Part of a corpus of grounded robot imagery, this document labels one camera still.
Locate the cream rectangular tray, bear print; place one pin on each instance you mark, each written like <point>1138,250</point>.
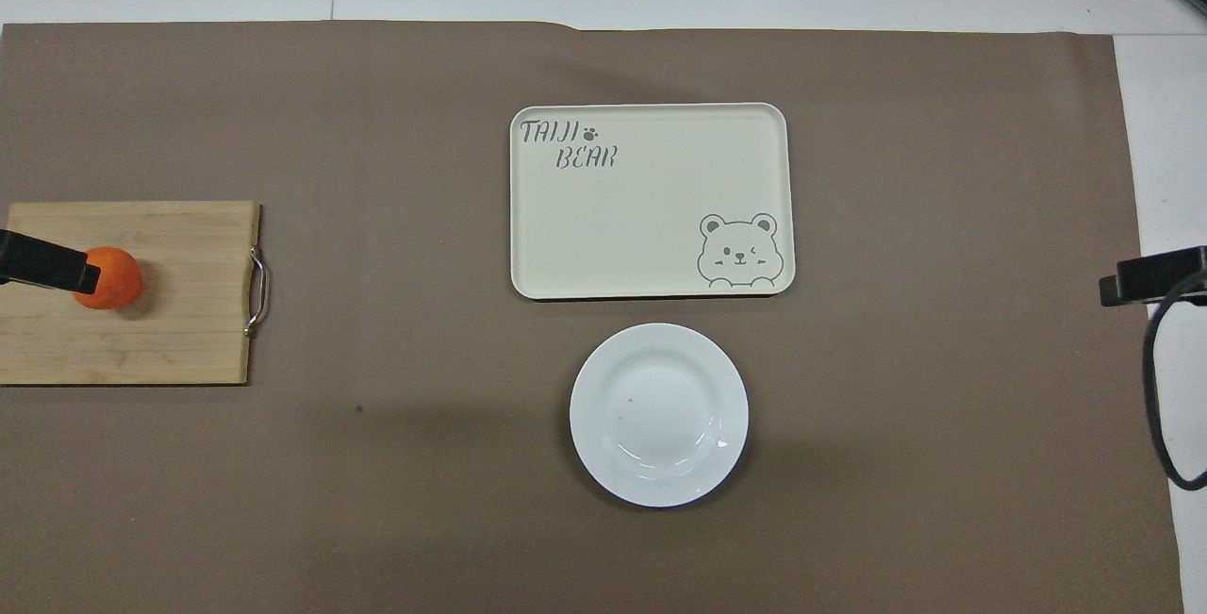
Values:
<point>641,218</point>

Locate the white round plate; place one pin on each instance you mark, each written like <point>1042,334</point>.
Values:
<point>658,416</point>

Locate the orange fruit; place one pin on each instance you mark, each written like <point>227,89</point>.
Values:
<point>119,280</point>

